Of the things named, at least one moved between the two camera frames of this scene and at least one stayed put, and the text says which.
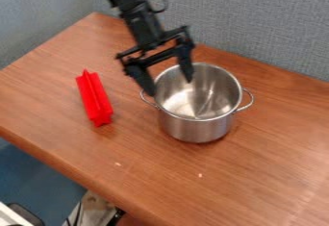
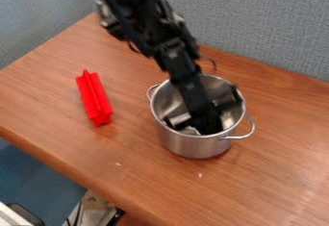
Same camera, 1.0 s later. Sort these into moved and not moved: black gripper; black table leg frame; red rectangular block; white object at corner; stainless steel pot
Moved: black gripper; stainless steel pot
Not moved: white object at corner; black table leg frame; red rectangular block
